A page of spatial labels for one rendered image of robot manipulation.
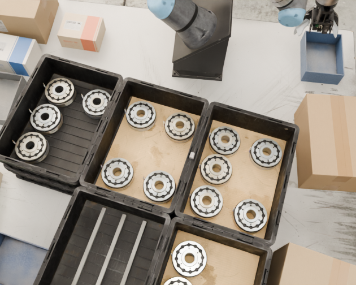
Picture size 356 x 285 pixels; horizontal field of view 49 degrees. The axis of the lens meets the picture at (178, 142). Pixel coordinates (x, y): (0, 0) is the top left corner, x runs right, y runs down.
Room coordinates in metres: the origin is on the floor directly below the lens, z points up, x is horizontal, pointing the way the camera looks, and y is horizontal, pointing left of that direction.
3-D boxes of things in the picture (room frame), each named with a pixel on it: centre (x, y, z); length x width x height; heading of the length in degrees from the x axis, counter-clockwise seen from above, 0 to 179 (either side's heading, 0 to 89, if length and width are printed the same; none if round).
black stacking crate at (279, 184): (0.40, -0.19, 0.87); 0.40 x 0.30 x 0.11; 164
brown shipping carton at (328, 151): (0.56, -0.55, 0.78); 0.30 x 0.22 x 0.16; 178
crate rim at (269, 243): (0.40, -0.19, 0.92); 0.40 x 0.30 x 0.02; 164
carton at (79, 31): (1.05, 0.41, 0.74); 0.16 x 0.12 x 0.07; 82
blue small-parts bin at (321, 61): (0.96, -0.57, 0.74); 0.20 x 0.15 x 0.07; 175
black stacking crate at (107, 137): (0.49, 0.10, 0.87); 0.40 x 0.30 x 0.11; 164
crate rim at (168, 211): (0.49, 0.10, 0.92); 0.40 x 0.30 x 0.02; 164
